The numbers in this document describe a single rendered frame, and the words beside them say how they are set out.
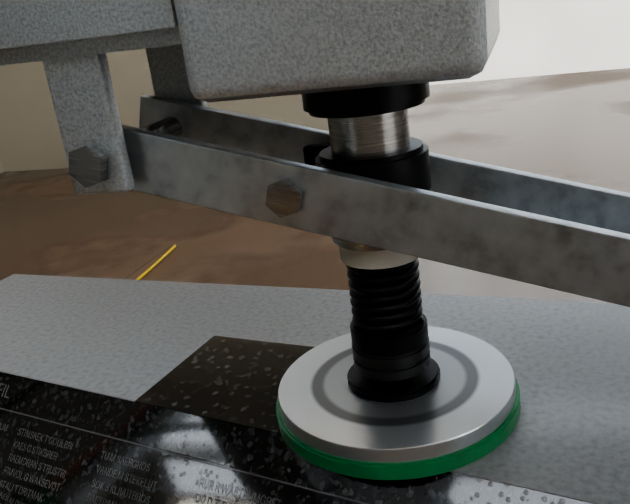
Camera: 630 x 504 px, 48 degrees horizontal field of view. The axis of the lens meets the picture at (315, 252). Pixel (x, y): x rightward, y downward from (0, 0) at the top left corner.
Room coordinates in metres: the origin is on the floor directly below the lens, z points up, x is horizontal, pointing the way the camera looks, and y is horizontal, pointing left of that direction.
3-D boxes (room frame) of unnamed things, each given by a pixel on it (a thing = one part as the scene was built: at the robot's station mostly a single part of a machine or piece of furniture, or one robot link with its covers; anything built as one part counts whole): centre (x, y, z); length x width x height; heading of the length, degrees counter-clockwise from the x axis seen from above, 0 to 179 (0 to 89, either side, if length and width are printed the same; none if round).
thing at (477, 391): (0.56, -0.06, 0.88); 0.21 x 0.21 x 0.01
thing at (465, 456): (0.56, -0.06, 0.88); 0.22 x 0.22 x 0.04
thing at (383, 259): (0.56, -0.06, 1.02); 0.07 x 0.07 x 0.04
